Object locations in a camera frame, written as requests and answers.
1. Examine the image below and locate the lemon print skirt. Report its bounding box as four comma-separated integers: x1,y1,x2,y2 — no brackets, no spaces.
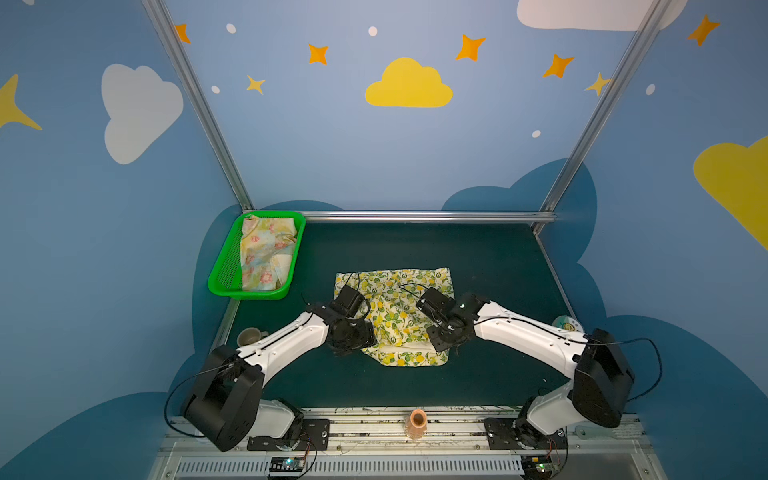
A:
334,267,454,367

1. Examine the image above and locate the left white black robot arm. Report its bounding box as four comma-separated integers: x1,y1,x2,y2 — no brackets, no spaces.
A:
163,304,376,452

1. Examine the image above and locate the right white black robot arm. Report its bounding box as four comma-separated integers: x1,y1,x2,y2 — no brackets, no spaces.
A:
416,288,635,437

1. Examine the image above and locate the beige ceramic mug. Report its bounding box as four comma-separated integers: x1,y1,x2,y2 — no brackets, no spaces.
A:
236,327,269,348

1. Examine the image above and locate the round green white tin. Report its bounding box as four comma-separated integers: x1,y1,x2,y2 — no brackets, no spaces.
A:
552,315,584,333

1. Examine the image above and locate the green plastic basket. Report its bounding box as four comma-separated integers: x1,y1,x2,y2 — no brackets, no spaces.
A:
208,211,306,300

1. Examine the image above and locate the pink floral skirt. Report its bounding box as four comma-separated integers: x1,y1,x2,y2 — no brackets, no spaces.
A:
240,216,297,292

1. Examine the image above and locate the orange ribbed cup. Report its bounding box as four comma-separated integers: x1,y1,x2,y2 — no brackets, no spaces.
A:
405,408,428,440

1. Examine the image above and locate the left controller board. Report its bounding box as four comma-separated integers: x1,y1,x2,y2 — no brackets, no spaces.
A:
267,456,307,478

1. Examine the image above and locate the controller board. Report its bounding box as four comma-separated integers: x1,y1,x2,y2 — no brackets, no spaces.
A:
267,456,307,478
520,456,558,480

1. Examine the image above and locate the right controller board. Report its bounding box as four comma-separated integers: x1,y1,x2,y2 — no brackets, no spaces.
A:
520,456,558,480

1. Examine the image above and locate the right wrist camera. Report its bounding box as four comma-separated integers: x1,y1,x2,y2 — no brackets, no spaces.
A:
416,287,456,323

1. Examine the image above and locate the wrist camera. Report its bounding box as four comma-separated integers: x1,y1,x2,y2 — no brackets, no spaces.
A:
416,287,456,323
331,285,365,318

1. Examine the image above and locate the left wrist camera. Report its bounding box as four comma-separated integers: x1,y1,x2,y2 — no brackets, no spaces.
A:
331,285,365,318

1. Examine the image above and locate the right side frame rail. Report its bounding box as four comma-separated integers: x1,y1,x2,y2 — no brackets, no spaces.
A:
532,222,576,318

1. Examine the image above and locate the left side frame rail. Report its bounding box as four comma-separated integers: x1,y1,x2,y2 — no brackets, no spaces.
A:
210,299,240,351

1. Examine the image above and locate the rear aluminium frame rail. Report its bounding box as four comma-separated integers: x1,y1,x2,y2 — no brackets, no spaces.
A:
301,211,556,224

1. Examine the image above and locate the front aluminium rail bed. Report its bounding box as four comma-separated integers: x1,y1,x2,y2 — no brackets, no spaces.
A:
149,406,666,479

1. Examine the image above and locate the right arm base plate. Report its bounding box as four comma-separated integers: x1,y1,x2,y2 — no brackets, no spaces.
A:
482,417,568,451

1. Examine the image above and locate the right aluminium frame post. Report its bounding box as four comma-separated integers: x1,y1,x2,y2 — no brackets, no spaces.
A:
540,0,673,221

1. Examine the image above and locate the aluminium frame post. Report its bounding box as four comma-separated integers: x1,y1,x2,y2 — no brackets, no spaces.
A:
540,0,673,221
142,0,253,211

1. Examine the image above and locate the left aluminium frame post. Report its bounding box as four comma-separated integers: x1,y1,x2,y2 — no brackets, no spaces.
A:
142,0,253,211

